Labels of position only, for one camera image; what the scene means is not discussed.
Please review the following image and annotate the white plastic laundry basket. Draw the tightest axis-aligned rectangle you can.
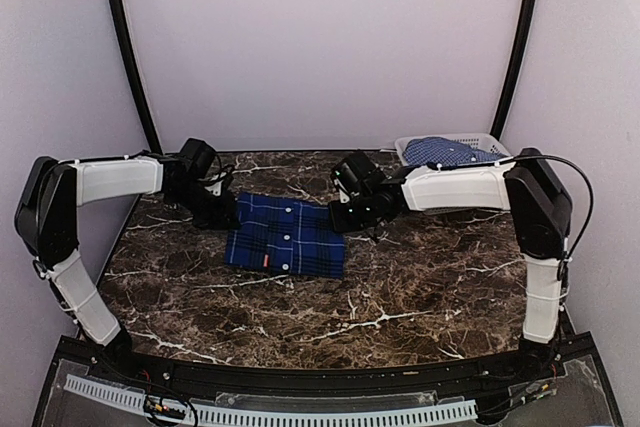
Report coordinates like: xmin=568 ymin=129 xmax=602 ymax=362
xmin=395 ymin=133 xmax=511 ymax=213

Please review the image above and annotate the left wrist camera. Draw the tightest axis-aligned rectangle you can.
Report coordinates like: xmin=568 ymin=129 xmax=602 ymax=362
xmin=178 ymin=138 xmax=235 ymax=197

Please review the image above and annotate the black frame post left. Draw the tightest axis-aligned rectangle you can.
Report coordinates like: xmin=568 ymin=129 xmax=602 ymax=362
xmin=108 ymin=0 xmax=163 ymax=153

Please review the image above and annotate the white slotted cable duct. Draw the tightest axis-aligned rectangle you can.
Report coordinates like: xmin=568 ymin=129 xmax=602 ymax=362
xmin=64 ymin=374 xmax=478 ymax=426

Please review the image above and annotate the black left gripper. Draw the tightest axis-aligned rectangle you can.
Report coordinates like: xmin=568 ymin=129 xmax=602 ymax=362
xmin=167 ymin=180 xmax=240 ymax=230

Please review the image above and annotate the black frame post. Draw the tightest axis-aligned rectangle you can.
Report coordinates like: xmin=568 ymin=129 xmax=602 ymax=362
xmin=108 ymin=0 xmax=163 ymax=153
xmin=490 ymin=0 xmax=536 ymax=140

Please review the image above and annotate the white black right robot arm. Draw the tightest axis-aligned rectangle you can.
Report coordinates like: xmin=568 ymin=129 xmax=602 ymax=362
xmin=329 ymin=148 xmax=581 ymax=381

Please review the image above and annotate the blue plaid long sleeve shirt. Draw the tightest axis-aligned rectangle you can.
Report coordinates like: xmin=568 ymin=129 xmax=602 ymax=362
xmin=224 ymin=193 xmax=346 ymax=279

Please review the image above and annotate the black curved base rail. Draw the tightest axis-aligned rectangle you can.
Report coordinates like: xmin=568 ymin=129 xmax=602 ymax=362
xmin=55 ymin=333 xmax=601 ymax=399

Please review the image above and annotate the black frame post right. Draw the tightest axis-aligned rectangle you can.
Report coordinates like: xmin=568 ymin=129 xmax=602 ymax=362
xmin=490 ymin=0 xmax=536 ymax=140

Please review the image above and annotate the blue small-check shirt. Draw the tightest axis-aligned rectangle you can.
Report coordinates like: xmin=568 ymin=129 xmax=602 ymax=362
xmin=402 ymin=137 xmax=506 ymax=167

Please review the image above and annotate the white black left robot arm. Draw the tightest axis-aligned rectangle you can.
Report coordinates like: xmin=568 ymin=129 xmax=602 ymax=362
xmin=14 ymin=148 xmax=238 ymax=383

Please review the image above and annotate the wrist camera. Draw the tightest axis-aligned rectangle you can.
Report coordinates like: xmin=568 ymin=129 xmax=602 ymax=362
xmin=330 ymin=150 xmax=387 ymax=203
xmin=178 ymin=138 xmax=235 ymax=197

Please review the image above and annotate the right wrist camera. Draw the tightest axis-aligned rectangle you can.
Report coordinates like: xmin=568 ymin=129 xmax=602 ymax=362
xmin=330 ymin=150 xmax=387 ymax=203

